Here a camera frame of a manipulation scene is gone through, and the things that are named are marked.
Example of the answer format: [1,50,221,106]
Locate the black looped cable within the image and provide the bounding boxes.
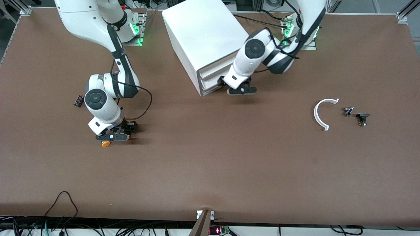
[44,191,79,226]

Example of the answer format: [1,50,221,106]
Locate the aluminium camera post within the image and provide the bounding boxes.
[189,210,215,236]

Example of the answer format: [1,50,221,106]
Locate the white plastic drawer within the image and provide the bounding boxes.
[200,77,230,96]
[198,60,237,81]

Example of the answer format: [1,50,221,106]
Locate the white curved plastic piece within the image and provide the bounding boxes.
[314,98,340,131]

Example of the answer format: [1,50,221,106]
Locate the black cable behind cabinet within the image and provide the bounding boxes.
[232,14,286,24]

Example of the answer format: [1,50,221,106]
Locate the white drawer cabinet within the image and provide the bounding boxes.
[162,0,250,97]

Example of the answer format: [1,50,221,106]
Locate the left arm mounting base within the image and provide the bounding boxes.
[282,15,318,50]

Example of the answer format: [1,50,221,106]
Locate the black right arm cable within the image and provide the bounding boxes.
[110,59,153,120]

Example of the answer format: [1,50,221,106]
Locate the right arm mounting base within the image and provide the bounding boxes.
[121,8,147,47]

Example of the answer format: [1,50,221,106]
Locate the aluminium frame profile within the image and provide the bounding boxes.
[396,0,420,23]
[0,0,32,15]

